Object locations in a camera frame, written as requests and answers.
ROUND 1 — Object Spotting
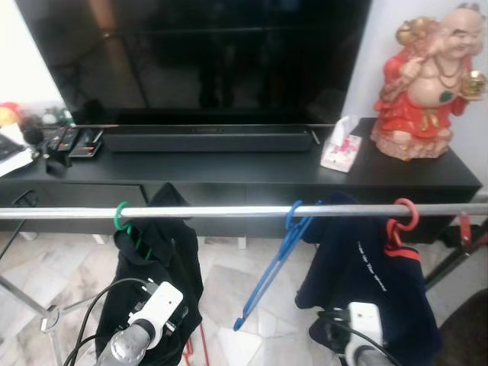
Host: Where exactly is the round orange plush toy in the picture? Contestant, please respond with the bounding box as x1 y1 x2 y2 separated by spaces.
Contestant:
0 101 22 127

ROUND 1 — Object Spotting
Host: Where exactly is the red laughing buddha statue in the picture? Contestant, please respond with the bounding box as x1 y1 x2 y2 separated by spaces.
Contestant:
371 3 488 162

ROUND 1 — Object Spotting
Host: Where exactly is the black box red display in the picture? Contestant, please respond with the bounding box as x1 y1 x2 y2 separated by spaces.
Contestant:
69 130 104 159

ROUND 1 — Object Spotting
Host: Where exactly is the green plastic hanger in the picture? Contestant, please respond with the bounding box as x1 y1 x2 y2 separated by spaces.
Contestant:
114 201 153 260

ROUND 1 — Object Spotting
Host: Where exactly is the blue plastic hanger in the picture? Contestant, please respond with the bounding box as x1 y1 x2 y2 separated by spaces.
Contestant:
233 200 323 332

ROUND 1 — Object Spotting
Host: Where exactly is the white pink tissue box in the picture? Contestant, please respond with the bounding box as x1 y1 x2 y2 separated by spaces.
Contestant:
319 115 362 173

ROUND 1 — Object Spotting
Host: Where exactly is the black remote control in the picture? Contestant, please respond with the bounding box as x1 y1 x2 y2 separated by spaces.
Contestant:
42 127 77 159

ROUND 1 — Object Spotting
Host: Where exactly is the black soundbar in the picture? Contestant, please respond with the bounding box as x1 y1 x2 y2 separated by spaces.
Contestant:
101 125 316 153

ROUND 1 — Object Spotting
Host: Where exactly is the black shirt green print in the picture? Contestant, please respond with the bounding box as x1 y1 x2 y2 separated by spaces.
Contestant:
95 183 205 366

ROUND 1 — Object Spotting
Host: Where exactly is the coral red plastic hanger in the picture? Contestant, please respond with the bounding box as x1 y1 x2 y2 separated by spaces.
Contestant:
384 197 422 262

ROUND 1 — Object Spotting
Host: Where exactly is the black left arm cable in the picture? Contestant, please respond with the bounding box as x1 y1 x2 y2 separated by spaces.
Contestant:
63 277 157 366

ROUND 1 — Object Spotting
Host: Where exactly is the black flat television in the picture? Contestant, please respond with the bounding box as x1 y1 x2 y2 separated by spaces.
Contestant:
15 0 373 125

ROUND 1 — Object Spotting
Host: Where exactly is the black TV console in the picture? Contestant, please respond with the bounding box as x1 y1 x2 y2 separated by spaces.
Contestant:
0 117 483 246

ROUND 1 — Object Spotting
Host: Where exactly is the white paper stack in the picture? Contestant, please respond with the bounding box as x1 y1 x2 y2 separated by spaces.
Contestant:
0 124 36 178

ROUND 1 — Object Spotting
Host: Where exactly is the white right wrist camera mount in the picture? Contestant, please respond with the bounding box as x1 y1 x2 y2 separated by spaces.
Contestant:
347 302 384 359

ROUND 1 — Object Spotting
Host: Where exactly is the silver clothes rack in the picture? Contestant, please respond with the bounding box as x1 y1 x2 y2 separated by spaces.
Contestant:
0 201 488 366

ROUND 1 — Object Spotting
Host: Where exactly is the navy blue shirt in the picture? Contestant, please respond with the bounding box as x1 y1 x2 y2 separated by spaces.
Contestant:
295 191 444 366

